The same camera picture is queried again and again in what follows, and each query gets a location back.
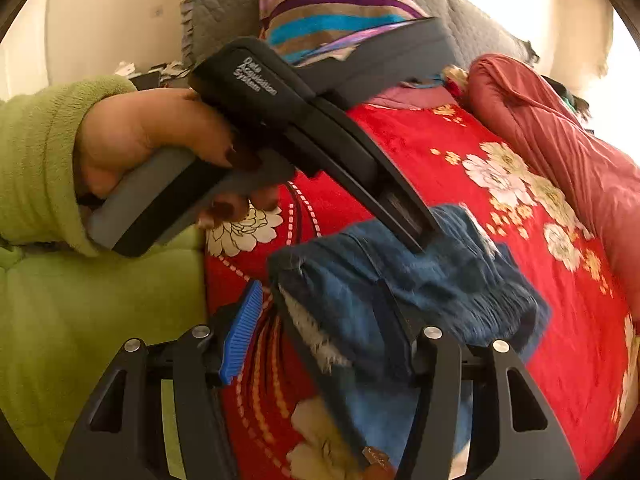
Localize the blue denim pants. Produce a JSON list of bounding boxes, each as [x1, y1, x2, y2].
[[268, 204, 551, 464]]

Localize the rust red rolled quilt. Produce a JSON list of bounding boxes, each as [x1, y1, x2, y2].
[[466, 53, 639, 322]]

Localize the green fleece sleeve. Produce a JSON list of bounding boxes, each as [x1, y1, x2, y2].
[[1, 76, 205, 474]]

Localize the grey quilted headboard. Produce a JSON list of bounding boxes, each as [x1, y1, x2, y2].
[[181, 0, 538, 68]]

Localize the left hand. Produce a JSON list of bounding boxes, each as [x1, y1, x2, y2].
[[58, 86, 260, 224]]

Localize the red floral blanket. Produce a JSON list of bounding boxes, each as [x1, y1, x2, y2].
[[204, 104, 634, 479]]

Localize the striped towel pillow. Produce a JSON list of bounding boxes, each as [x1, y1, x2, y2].
[[258, 0, 427, 63]]

